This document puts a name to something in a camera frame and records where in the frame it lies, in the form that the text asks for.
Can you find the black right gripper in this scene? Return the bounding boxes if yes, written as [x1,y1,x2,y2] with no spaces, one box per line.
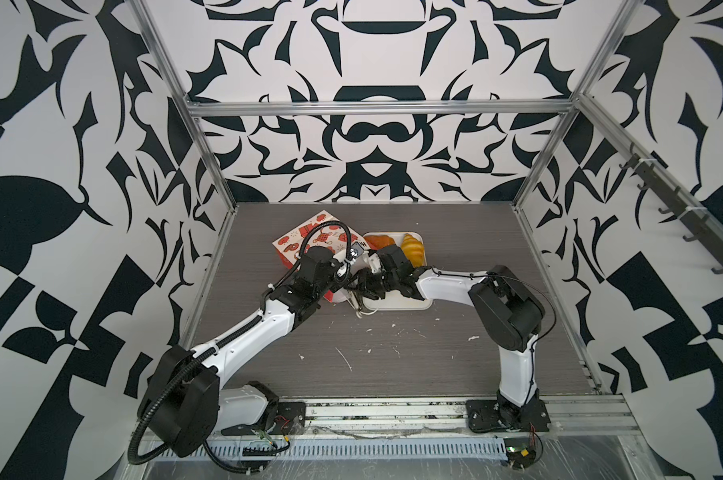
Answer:
[343,267,403,299]

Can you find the yellow fake croissant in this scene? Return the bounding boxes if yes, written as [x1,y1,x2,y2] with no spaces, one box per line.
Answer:
[401,233,427,268]

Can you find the orange fake puff pastry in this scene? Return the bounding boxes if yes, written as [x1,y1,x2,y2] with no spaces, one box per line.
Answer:
[365,235,397,250]

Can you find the steel tongs with white tips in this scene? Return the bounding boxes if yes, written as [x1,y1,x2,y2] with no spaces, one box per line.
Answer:
[347,290,377,318]

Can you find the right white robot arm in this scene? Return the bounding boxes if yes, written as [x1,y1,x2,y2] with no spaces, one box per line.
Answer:
[349,245,545,432]

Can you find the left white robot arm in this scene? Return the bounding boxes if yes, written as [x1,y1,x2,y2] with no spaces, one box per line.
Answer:
[127,243,363,465]

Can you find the white rectangular plastic tray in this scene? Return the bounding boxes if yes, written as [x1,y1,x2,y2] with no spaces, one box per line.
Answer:
[357,233,431,310]

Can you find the small green circuit board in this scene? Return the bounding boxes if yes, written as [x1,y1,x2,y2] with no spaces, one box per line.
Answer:
[505,444,539,471]

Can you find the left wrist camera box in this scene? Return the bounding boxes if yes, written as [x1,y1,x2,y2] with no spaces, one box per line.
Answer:
[345,242,365,264]

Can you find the black corrugated cable hose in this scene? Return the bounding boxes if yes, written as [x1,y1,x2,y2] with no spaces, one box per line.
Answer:
[126,347,212,466]

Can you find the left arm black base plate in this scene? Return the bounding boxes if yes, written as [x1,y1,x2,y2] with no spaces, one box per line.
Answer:
[221,401,306,436]

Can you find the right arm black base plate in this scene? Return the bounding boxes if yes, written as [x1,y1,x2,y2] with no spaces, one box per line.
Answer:
[465,396,551,434]

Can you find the white slotted cable duct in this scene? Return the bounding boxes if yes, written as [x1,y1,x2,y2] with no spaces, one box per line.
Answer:
[144,436,507,462]

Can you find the aluminium cage frame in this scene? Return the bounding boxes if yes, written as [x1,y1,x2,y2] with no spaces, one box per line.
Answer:
[126,0,723,480]

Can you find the black wall hook rail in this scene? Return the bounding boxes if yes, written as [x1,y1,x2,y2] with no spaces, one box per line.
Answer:
[621,142,723,276]

